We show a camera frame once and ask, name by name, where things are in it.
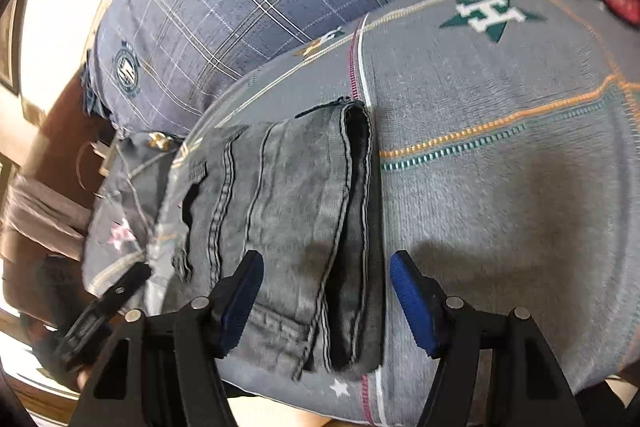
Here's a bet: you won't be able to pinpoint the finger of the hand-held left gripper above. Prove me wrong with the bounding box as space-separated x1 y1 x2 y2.
92 262 153 314

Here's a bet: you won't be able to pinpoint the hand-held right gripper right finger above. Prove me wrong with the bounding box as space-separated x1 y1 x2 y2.
389 250 586 427

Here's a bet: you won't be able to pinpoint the pinkish grey cloth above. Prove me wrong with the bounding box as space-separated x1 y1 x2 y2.
0 172 96 260

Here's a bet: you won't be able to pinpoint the grey star print pillow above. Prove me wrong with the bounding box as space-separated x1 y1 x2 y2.
82 132 191 293

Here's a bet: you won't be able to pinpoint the brown wooden nightstand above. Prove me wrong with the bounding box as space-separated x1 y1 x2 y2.
27 72 117 180

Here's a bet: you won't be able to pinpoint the grey denim pants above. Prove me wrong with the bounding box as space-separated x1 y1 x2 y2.
155 99 387 380

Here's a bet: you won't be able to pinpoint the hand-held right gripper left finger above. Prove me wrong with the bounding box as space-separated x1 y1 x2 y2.
70 250 265 427

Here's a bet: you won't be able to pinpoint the framed wall picture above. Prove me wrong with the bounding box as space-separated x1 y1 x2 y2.
0 0 27 98

